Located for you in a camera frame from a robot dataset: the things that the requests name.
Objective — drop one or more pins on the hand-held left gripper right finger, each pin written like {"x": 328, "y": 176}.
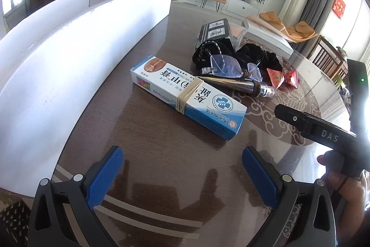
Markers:
{"x": 260, "y": 177}

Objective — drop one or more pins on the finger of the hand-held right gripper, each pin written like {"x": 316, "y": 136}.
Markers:
{"x": 292, "y": 118}

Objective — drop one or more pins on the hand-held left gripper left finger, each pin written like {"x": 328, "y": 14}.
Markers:
{"x": 104, "y": 177}

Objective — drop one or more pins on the red foil packet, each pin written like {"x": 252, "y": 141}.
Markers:
{"x": 276, "y": 77}
{"x": 291, "y": 79}

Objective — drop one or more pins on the brown metal tube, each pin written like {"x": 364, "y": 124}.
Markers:
{"x": 237, "y": 85}

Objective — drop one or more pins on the black velvet pouch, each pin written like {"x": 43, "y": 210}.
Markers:
{"x": 260, "y": 54}

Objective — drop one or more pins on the clear folding glasses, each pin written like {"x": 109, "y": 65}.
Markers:
{"x": 222, "y": 64}

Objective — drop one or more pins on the blue white medicine box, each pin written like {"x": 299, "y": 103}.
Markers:
{"x": 202, "y": 108}

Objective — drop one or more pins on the person's right hand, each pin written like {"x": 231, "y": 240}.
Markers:
{"x": 352, "y": 195}

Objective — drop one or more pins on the dark wooden chair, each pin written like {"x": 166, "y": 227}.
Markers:
{"x": 326, "y": 57}

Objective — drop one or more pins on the white flat box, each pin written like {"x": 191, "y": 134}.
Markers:
{"x": 268, "y": 40}

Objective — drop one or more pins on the orange lounge chair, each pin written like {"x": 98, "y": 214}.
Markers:
{"x": 300, "y": 30}

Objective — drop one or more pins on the cream flat package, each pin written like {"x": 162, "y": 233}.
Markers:
{"x": 266, "y": 24}

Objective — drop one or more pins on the clear plastic case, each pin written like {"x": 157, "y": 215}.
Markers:
{"x": 239, "y": 35}

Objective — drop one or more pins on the patterned cloth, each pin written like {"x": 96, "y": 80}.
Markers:
{"x": 14, "y": 221}

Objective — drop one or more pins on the black box with labels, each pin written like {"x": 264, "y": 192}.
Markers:
{"x": 215, "y": 30}

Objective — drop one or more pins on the white foam board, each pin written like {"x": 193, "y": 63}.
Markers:
{"x": 57, "y": 61}

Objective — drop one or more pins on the red wall decoration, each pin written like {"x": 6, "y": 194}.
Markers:
{"x": 339, "y": 5}

